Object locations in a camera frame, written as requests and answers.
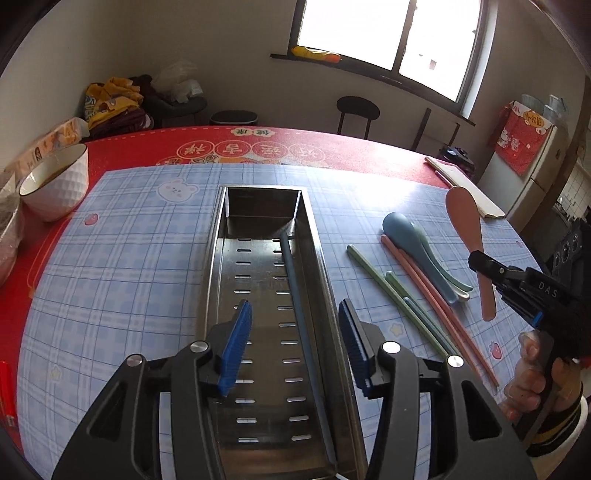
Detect green spoon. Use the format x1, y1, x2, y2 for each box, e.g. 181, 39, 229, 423
412, 222, 474, 292

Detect tissue pack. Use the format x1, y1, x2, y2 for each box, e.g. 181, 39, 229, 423
9, 117, 90, 171

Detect beige notebook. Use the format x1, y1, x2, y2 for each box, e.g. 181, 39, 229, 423
425, 156, 506, 220

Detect black rice cooker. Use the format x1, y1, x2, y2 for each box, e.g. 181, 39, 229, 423
436, 145, 476, 178

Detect red printed cloth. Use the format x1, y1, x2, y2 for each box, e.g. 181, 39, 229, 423
495, 100, 557, 175

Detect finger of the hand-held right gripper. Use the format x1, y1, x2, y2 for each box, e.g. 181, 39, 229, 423
468, 250, 515, 283
495, 281, 543, 326

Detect clear plastic bag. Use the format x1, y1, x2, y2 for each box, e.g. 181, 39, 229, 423
152, 59, 204, 104

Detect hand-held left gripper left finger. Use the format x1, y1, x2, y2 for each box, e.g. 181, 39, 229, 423
52, 299, 254, 480

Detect person's right hand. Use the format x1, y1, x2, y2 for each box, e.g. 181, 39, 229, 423
501, 331, 583, 422

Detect dark window sill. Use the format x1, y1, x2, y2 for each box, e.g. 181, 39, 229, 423
270, 53, 476, 127

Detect pink spoon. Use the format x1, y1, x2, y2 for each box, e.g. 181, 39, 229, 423
444, 186, 498, 322

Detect pile of clothes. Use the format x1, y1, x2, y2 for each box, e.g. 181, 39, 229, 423
84, 76, 155, 139

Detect window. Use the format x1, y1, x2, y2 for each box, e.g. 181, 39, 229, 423
291, 0, 490, 104

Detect dark folding frame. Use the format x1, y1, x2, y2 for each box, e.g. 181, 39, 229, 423
413, 108, 460, 153

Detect white fridge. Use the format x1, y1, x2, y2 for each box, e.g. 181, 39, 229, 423
505, 120, 573, 236

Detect stainless steel utensil tray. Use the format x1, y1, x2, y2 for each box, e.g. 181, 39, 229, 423
196, 186, 370, 480

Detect clear plastic containers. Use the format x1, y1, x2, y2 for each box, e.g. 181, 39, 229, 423
522, 95, 571, 123

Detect red printed tablecloth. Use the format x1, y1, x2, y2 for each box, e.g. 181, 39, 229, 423
0, 126, 513, 457

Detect plastic-wrapped bowl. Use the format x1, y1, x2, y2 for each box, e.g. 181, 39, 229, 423
0, 168, 20, 206
0, 203, 26, 286

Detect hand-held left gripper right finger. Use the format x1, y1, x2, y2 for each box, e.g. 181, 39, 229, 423
338, 299, 539, 480

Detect blue spoon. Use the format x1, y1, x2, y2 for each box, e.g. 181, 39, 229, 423
382, 211, 459, 305

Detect black round-back chair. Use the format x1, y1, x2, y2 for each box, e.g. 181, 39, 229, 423
336, 96, 380, 140

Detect yellow item on sill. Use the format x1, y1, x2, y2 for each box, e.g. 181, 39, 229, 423
291, 45, 342, 64

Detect dark armchair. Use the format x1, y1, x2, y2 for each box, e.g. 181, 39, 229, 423
145, 88, 208, 129

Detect white bowl with soup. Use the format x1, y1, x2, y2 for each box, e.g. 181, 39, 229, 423
18, 143, 89, 222

